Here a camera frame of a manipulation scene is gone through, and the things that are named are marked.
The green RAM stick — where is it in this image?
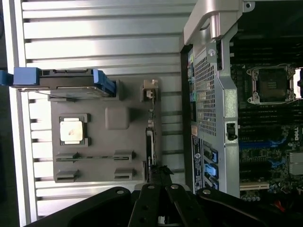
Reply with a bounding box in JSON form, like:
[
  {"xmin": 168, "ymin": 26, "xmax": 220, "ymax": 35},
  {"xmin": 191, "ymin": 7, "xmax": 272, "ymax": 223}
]
[{"xmin": 56, "ymin": 153, "xmax": 132, "ymax": 163}]

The white expansion slot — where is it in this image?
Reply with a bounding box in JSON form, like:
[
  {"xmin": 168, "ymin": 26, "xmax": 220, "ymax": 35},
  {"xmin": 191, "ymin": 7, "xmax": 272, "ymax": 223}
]
[{"xmin": 239, "ymin": 181, "xmax": 270, "ymax": 191}]

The grey plastic parts rack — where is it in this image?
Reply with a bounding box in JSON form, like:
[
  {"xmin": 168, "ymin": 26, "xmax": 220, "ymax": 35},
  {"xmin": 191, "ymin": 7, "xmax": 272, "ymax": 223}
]
[{"xmin": 48, "ymin": 79, "xmax": 164, "ymax": 184}]

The green motherboard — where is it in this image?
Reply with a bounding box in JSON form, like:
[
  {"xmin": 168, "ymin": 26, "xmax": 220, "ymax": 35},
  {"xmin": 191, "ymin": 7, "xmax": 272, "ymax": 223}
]
[{"xmin": 231, "ymin": 40, "xmax": 303, "ymax": 204}]

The blue expansion slot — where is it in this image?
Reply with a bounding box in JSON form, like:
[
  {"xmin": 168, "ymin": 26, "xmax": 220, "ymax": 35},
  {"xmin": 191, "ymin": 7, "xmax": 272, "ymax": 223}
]
[{"xmin": 239, "ymin": 140, "xmax": 288, "ymax": 150}]

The silver CPU chip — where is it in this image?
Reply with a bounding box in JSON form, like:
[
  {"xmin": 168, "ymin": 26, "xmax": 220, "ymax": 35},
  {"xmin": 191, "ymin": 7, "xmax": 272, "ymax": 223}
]
[{"xmin": 59, "ymin": 120, "xmax": 85, "ymax": 143}]

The open black PC case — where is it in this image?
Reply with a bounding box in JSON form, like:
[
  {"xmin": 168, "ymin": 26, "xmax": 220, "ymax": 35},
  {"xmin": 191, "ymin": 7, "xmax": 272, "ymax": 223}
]
[{"xmin": 179, "ymin": 0, "xmax": 303, "ymax": 209}]

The silver chipset heatsink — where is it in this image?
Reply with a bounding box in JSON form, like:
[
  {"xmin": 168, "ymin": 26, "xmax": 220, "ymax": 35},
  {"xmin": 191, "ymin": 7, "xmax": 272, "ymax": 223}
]
[{"xmin": 289, "ymin": 152, "xmax": 303, "ymax": 175}]

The hard disk blue carrier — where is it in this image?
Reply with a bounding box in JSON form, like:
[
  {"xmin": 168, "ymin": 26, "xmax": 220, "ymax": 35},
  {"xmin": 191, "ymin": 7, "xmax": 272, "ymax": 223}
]
[{"xmin": 0, "ymin": 67, "xmax": 118, "ymax": 98}]

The CPU socket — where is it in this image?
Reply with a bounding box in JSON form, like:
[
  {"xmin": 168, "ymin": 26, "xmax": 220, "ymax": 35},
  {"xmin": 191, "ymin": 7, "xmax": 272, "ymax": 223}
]
[{"xmin": 245, "ymin": 64, "xmax": 296, "ymax": 105}]

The metal socket cover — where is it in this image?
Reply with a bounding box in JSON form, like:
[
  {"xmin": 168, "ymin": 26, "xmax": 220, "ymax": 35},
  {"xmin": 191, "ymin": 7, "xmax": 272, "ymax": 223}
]
[{"xmin": 293, "ymin": 67, "xmax": 303, "ymax": 99}]

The black case switch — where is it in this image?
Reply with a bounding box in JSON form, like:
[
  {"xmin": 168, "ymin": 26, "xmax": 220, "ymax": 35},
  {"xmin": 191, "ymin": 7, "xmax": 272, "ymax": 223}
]
[{"xmin": 226, "ymin": 122, "xmax": 239, "ymax": 140}]

